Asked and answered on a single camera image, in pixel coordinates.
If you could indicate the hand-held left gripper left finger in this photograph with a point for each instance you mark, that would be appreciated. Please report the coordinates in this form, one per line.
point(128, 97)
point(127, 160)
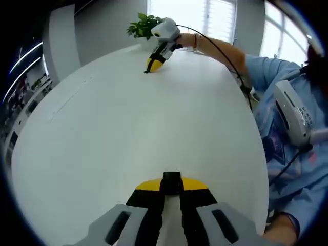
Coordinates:
point(112, 228)

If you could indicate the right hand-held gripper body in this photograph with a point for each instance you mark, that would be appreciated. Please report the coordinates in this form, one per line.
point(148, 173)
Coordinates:
point(166, 30)

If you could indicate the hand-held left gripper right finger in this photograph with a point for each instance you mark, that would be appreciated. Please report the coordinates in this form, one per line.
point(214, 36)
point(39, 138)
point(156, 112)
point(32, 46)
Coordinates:
point(230, 228)

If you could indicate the black plastic buckle pronged part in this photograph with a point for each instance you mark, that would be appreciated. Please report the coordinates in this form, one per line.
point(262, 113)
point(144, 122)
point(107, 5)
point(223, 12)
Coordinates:
point(146, 72)

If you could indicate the black plastic buckle socket part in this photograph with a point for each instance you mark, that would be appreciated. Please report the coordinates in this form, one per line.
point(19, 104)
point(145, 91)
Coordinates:
point(171, 182)

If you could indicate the green potted plant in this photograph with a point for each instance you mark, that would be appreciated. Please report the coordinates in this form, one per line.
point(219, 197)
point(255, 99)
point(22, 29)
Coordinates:
point(143, 25)

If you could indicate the large bright window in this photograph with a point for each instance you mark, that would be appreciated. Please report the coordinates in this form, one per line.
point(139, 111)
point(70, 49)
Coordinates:
point(192, 18)

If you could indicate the person in blue shirt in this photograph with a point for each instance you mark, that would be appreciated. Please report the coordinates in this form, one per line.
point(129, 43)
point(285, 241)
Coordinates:
point(289, 166)

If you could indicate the white square pillar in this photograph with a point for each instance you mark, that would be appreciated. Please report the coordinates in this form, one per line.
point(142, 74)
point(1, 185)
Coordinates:
point(62, 43)

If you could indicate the tall side window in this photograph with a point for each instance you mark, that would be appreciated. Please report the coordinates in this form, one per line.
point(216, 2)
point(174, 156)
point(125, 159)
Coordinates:
point(284, 33)

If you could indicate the ceiling strip light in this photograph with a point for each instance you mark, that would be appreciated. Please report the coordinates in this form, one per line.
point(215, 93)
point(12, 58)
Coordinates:
point(25, 57)
point(20, 79)

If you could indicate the white chest-worn device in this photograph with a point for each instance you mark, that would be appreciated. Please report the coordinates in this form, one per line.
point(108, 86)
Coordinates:
point(292, 112)

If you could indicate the office shelving with items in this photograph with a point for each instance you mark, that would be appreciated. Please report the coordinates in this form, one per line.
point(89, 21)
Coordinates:
point(23, 102)

